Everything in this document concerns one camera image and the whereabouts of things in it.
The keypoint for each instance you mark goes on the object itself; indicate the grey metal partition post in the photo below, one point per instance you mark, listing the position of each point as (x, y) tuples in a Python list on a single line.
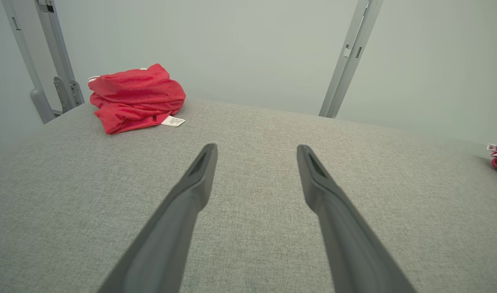
[(350, 57), (57, 49)]

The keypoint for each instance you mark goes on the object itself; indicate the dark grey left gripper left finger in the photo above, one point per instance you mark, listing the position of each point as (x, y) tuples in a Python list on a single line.
[(167, 244)]

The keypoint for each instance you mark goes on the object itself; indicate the red shirt with white sleeve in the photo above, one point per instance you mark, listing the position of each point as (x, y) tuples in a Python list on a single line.
[(134, 97)]

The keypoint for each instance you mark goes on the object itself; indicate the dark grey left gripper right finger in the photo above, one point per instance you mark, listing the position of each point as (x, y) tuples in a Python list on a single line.
[(350, 252)]

